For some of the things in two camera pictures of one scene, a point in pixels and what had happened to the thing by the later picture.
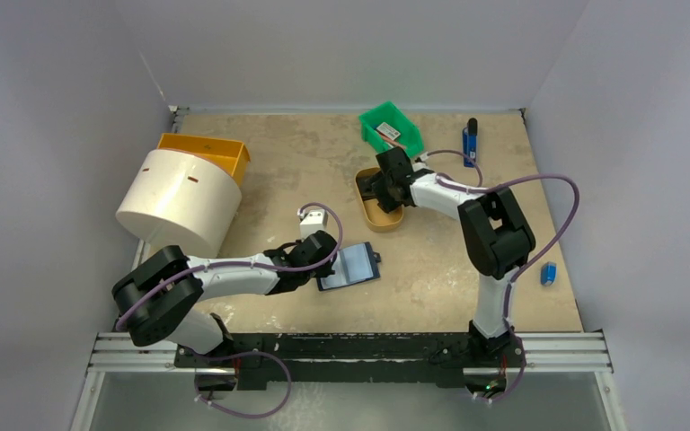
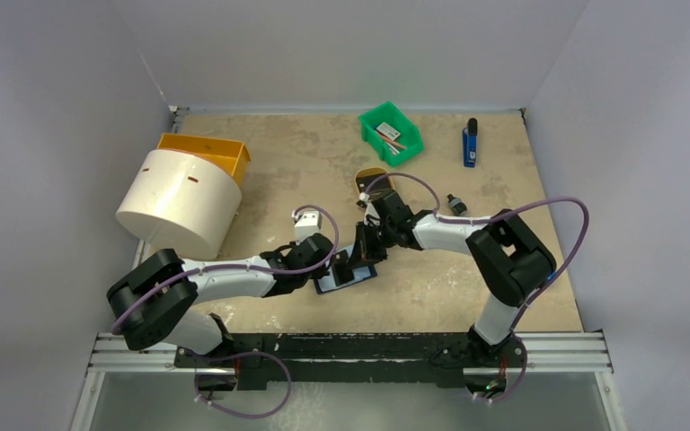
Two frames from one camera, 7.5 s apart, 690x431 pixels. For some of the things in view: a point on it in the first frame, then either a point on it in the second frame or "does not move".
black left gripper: (331, 271) does not move
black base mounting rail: (352, 361) does not move
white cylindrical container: (170, 198) does not move
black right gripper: (382, 187) -> (370, 239)
